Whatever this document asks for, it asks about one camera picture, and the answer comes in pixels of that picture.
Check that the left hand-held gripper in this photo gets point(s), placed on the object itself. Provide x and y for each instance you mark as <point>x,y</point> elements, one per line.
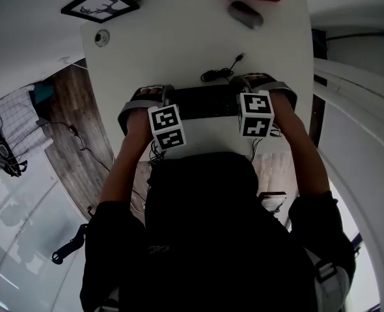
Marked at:
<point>167,127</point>

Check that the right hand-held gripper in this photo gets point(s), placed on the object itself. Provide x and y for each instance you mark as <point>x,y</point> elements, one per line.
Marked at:
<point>256,114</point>

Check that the black keyboard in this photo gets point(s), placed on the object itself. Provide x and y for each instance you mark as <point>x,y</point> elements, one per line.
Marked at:
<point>205,102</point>

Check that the person's left forearm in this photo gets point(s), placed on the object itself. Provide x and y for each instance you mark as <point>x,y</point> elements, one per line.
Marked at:
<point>123,161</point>

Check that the person's right forearm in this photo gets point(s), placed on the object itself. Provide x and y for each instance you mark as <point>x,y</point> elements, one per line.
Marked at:
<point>302,148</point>

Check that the person's right hand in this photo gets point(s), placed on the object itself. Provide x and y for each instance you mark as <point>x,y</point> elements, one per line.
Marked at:
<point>257,78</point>

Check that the person's left hand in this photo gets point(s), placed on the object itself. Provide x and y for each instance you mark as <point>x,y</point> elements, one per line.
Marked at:
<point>149,92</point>

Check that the grey computer mouse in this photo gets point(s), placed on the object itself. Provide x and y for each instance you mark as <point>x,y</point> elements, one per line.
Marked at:
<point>245,14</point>

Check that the round grey desk grommet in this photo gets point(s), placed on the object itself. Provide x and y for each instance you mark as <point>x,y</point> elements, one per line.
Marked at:
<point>101,37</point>

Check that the black framed deer picture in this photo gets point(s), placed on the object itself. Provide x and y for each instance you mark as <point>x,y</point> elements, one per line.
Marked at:
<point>101,5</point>

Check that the teal bin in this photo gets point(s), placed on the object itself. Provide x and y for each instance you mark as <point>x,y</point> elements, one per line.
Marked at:
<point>44,91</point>

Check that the person's black shirt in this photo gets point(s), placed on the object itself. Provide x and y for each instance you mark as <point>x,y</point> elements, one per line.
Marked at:
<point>205,232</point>

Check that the black bag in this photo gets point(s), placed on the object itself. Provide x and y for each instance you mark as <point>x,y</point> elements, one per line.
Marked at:
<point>3,149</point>

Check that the black office chair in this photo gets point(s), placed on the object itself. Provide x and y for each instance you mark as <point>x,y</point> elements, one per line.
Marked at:
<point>68,247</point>

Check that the white door frame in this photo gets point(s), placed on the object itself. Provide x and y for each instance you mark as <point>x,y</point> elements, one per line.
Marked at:
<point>358,83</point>

